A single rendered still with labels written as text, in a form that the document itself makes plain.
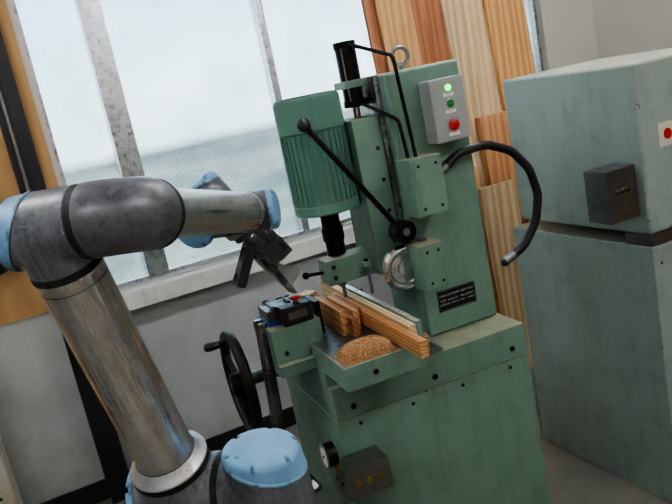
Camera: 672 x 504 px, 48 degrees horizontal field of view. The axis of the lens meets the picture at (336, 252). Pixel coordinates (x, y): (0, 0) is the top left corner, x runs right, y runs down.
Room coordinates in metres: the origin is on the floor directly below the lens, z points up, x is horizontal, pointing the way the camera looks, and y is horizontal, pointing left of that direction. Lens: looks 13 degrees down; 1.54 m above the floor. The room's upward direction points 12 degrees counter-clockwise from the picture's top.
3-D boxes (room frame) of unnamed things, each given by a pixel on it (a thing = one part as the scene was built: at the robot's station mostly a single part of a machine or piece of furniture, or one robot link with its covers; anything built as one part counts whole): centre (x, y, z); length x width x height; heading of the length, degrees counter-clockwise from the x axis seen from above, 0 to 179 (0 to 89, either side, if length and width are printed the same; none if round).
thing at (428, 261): (1.90, -0.23, 1.02); 0.09 x 0.07 x 0.12; 19
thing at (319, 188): (1.99, 0.00, 1.35); 0.18 x 0.18 x 0.31
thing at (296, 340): (1.87, 0.16, 0.91); 0.15 x 0.14 x 0.09; 19
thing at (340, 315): (1.91, 0.05, 0.93); 0.20 x 0.02 x 0.07; 19
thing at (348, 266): (1.99, -0.02, 1.03); 0.14 x 0.07 x 0.09; 109
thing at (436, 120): (1.96, -0.35, 1.40); 0.10 x 0.06 x 0.16; 109
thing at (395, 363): (1.90, 0.08, 0.87); 0.61 x 0.30 x 0.06; 19
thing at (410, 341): (1.83, -0.06, 0.92); 0.56 x 0.02 x 0.04; 19
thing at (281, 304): (1.86, 0.16, 0.99); 0.13 x 0.11 x 0.06; 19
